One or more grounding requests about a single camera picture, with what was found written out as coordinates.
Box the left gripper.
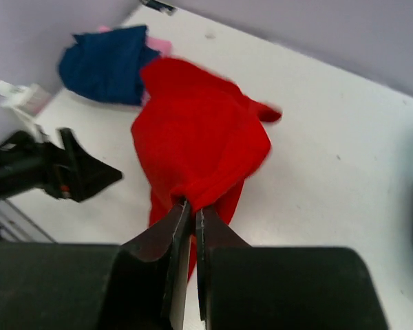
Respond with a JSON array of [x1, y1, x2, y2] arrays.
[[0, 128, 123, 203]]

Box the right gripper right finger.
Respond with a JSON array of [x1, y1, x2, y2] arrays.
[[195, 207, 388, 329]]

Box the navy blue folded t shirt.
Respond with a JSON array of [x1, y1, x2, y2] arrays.
[[58, 25, 160, 106]]

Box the blue label sticker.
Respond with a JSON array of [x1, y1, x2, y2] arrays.
[[140, 0, 177, 16]]

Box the red t shirt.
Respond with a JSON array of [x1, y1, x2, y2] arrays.
[[130, 56, 283, 286]]

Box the pink folded t shirt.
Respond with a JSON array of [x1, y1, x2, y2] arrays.
[[97, 25, 172, 106]]

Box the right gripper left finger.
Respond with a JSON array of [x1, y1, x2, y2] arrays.
[[0, 201, 191, 329]]

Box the aluminium rail frame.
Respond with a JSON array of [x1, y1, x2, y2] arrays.
[[0, 200, 56, 243]]

